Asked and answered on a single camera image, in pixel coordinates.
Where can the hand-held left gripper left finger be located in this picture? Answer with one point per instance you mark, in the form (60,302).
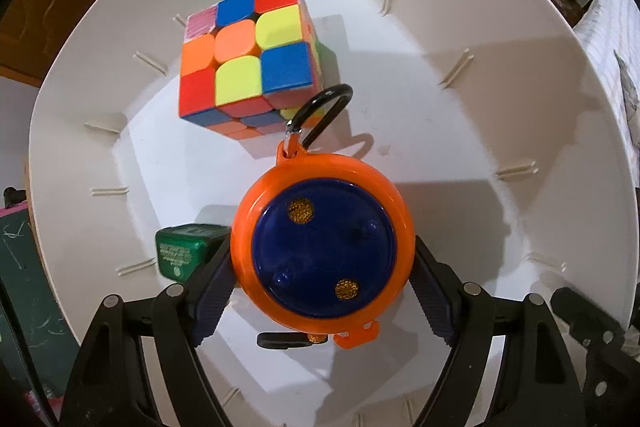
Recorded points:
(212,302)

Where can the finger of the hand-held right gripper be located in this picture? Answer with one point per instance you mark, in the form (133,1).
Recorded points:
(595,322)

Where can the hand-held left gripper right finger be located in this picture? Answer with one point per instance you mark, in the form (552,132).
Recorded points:
(430,299)

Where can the green and gold small box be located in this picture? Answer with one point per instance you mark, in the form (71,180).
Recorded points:
(185,252)

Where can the orange round reel with carabiner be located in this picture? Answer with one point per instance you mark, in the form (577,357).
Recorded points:
(325,247)

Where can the white plastic bin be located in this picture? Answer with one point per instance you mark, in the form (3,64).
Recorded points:
(475,132)

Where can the multicoloured puzzle cube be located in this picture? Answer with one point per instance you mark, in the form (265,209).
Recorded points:
(240,62)

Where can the black chalkboard knob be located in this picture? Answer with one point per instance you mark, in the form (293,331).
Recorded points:
(14,197)

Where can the green chalkboard with pink frame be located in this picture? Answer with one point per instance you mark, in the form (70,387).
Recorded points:
(25,307)

